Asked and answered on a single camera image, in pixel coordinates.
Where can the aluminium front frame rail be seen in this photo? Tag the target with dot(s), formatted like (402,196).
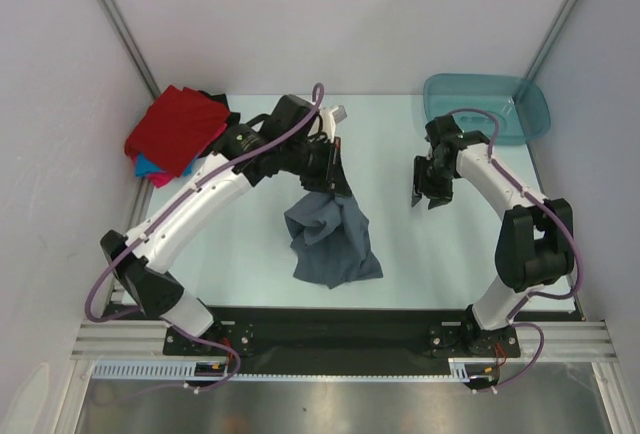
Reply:
(133,339)

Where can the left grey cable duct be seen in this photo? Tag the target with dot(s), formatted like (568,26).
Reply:
(159,370)

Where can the right aluminium side rail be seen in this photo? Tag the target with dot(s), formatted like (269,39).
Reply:
(544,175)

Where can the left aluminium side rail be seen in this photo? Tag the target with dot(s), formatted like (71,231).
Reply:
(137,215)

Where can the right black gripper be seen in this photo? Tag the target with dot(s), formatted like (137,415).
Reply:
(420,165)

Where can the black folded t shirt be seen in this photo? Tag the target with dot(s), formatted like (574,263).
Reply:
(233,117)

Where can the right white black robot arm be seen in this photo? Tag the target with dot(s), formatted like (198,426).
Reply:
(535,246)

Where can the blue folded t shirt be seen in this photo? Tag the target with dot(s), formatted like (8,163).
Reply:
(144,167)

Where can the red folded t shirt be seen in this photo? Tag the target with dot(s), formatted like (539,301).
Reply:
(177,127)

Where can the teal transparent plastic bin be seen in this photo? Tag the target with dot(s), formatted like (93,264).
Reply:
(513,107)

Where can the aluminium corner post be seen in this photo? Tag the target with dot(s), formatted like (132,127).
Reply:
(118,23)
(552,34)

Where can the grey blue polo shirt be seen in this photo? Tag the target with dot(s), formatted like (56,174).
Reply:
(330,238)

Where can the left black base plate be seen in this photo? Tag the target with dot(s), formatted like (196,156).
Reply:
(234,337)

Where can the right aluminium corner post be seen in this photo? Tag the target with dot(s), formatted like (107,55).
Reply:
(552,34)

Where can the pink folded t shirt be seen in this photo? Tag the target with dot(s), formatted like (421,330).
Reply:
(159,179)

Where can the left aluminium corner post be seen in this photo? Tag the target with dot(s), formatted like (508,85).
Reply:
(118,23)

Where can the grey cable duct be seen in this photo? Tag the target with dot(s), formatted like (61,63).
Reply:
(159,370)
(468,369)

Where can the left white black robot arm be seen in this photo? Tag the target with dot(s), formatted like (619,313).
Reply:
(297,137)

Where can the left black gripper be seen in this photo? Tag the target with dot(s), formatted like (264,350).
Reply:
(337,178)

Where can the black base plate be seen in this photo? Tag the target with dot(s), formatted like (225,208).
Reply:
(466,340)
(234,337)

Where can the right grey cable duct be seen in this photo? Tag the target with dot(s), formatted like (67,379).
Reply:
(468,369)

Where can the aluminium side rail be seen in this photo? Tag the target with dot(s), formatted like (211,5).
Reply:
(137,215)
(544,175)

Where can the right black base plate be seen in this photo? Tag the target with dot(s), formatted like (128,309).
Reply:
(466,340)

